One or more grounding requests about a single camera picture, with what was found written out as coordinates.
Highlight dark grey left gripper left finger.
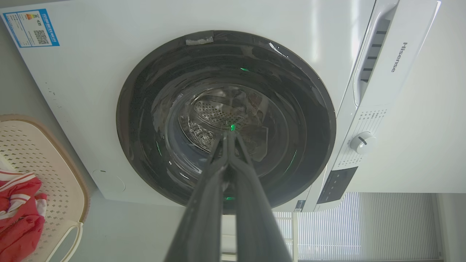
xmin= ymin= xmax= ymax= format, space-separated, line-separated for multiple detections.
xmin=164 ymin=132 xmax=229 ymax=262

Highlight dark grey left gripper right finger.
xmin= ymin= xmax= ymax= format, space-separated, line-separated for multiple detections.
xmin=228 ymin=132 xmax=292 ymax=262

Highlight beige perforated laundry basket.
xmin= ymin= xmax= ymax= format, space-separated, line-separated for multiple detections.
xmin=0 ymin=115 xmax=90 ymax=262

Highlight white vertical window blinds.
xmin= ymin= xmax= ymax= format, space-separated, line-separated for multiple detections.
xmin=272 ymin=192 xmax=444 ymax=261

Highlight round dark washing machine door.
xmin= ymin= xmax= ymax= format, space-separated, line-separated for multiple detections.
xmin=116 ymin=30 xmax=336 ymax=214

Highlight white washing machine dial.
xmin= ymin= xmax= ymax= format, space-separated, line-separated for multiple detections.
xmin=350 ymin=132 xmax=376 ymax=155

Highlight white Hisense washing machine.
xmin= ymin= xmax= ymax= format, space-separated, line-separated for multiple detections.
xmin=0 ymin=0 xmax=466 ymax=213

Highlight red and white garment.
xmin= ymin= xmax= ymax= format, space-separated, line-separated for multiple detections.
xmin=0 ymin=170 xmax=48 ymax=262

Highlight blue energy label sticker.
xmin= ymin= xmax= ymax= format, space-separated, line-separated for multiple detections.
xmin=3 ymin=9 xmax=60 ymax=48

